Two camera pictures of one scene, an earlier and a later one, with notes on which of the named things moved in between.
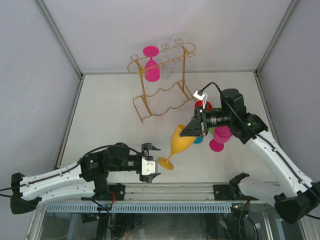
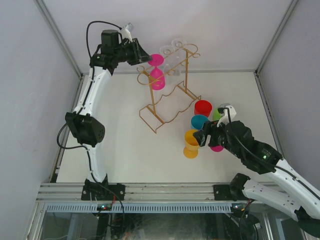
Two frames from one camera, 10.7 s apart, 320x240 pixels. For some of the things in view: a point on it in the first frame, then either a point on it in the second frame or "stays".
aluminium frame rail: [166, 194] stays
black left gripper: [145, 147] → [139, 56]
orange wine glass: [178, 144] → [191, 144]
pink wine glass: [152, 70] → [157, 76]
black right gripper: [193, 128] → [210, 127]
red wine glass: [199, 104] stays
